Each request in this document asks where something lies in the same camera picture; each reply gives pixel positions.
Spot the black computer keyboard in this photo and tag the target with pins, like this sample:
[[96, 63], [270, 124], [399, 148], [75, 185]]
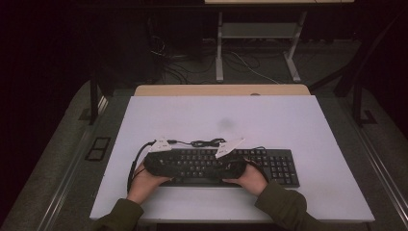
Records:
[[282, 166]]

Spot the white metal desk frame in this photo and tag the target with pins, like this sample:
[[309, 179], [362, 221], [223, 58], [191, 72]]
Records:
[[256, 30]]

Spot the black metal stand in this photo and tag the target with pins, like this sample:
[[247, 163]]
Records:
[[356, 80], [94, 96]]

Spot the dark floor socket plate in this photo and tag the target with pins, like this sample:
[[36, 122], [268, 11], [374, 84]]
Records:
[[97, 148]]

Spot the person's right hand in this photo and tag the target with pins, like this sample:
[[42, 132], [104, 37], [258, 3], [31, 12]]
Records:
[[251, 181]]

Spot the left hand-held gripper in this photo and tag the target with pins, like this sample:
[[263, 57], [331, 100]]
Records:
[[160, 163]]

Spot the person's left hand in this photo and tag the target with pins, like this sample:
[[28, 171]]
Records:
[[142, 186]]

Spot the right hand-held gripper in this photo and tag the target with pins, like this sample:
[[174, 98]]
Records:
[[234, 168]]

